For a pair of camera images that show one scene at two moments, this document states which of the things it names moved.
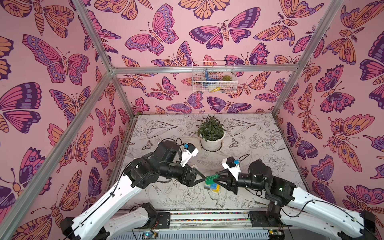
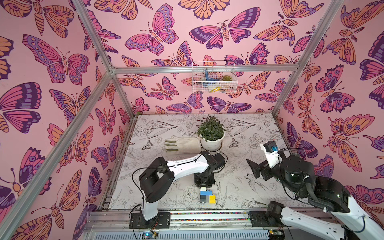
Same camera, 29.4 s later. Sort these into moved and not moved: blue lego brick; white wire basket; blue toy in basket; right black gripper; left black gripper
Moved: right black gripper; left black gripper; blue lego brick
Not moved: white wire basket; blue toy in basket
